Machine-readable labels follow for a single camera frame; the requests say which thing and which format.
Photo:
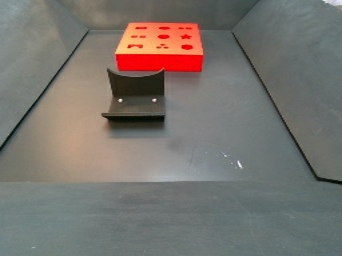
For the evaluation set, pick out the red shape sorter block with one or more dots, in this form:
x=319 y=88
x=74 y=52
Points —
x=154 y=46

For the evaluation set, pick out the black curved holder stand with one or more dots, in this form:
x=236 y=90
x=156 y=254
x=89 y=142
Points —
x=138 y=96

